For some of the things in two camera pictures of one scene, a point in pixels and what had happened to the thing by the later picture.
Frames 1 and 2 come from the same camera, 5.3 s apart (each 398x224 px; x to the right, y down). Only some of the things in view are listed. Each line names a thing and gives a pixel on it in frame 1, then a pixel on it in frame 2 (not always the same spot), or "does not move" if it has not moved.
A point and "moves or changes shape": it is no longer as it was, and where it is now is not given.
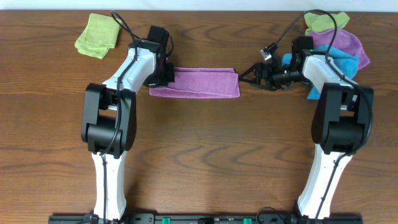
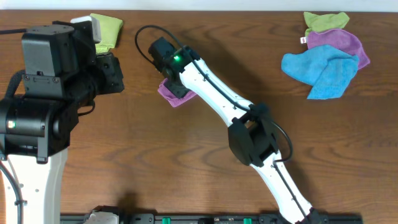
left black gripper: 168,73 -> 111,71
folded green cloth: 99,36 does not move
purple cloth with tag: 343,40 does not move
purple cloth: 202,83 moves or changes shape
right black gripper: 261,74 -> 177,89
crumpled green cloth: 317,23 does not move
